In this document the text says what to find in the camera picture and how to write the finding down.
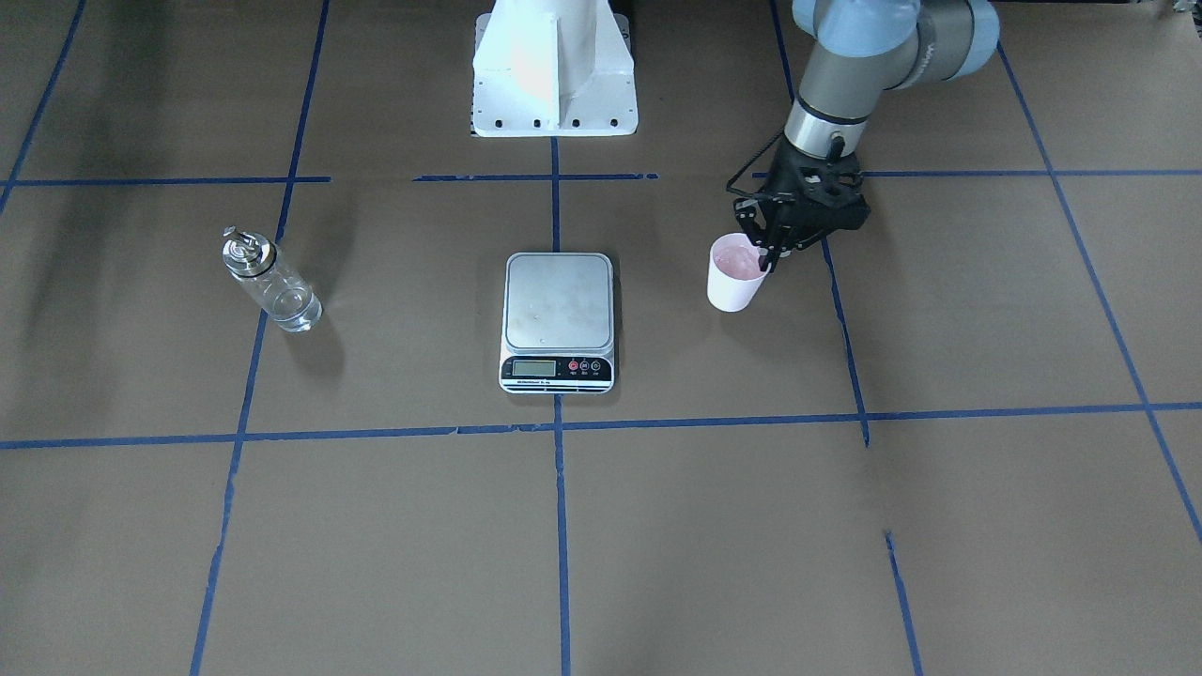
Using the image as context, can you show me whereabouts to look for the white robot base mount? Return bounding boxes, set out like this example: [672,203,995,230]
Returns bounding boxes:
[470,1,639,138]

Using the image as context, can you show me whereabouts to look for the glass sauce dispenser bottle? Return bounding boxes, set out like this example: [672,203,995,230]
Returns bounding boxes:
[222,226,323,333]

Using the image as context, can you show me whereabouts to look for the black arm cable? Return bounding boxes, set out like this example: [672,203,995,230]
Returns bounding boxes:
[725,131,785,200]

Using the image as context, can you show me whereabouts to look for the pink paper cup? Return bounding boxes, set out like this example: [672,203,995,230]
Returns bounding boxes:
[706,235,767,313]

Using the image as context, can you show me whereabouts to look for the silver digital kitchen scale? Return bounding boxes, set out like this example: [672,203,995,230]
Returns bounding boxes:
[498,253,617,395]

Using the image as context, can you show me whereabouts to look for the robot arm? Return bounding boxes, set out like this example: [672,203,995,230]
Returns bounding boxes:
[726,1,1000,273]

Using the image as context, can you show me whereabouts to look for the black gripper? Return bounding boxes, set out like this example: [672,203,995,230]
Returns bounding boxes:
[734,136,871,273]

